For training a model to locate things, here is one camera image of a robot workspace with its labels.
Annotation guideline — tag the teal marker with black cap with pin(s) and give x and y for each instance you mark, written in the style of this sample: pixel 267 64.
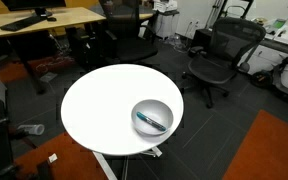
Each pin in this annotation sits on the teal marker with black cap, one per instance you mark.
pixel 150 121

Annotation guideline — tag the grey round bowl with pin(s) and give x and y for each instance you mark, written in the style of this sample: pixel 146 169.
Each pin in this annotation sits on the grey round bowl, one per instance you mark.
pixel 157 110

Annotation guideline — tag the black high-back office chair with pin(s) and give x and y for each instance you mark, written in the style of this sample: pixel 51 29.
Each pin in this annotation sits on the black high-back office chair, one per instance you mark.
pixel 134 50

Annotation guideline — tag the black mesh office chair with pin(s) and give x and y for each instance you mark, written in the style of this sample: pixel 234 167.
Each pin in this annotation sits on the black mesh office chair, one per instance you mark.
pixel 207 68

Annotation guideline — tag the white drawer cabinet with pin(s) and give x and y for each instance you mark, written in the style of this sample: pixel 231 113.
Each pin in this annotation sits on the white drawer cabinet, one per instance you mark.
pixel 165 25

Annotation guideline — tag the black computer tower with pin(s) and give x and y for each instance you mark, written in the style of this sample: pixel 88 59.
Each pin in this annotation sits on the black computer tower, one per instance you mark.
pixel 80 46

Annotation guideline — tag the black box under desk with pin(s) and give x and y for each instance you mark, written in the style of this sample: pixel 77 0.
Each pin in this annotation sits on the black box under desk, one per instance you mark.
pixel 204 35

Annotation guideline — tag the white metal table base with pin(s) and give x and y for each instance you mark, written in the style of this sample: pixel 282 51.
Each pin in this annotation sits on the white metal table base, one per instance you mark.
pixel 103 165

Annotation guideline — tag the white box on cabinet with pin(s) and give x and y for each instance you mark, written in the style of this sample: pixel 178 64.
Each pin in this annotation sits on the white box on cabinet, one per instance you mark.
pixel 165 5

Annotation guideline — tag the grey flat floor pad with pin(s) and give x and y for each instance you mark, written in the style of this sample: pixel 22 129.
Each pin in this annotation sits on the grey flat floor pad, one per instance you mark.
pixel 48 77

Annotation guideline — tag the light wooden desk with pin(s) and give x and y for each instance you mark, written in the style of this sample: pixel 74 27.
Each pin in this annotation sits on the light wooden desk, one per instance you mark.
pixel 67 16

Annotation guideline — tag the small white paper scrap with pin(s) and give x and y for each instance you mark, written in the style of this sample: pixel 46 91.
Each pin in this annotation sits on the small white paper scrap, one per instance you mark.
pixel 52 158

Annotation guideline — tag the black metal stand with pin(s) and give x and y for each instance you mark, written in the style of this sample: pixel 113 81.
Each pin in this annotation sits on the black metal stand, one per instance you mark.
pixel 224 8

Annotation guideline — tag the black electric scooter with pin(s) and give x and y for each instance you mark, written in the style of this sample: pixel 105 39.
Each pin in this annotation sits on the black electric scooter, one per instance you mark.
pixel 260 78

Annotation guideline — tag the black computer mouse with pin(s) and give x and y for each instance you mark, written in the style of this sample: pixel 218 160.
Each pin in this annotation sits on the black computer mouse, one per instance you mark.
pixel 51 19

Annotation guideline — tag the clear plastic bottle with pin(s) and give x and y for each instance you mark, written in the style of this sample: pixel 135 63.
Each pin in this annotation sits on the clear plastic bottle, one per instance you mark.
pixel 32 129

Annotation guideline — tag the black computer monitor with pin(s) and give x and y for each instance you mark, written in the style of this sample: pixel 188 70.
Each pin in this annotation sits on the black computer monitor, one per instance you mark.
pixel 34 3

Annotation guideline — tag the black computer keyboard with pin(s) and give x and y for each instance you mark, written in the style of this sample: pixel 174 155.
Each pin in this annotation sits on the black computer keyboard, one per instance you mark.
pixel 20 23

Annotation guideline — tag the green item on desk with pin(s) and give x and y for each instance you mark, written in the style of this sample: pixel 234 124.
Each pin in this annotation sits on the green item on desk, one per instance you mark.
pixel 279 22

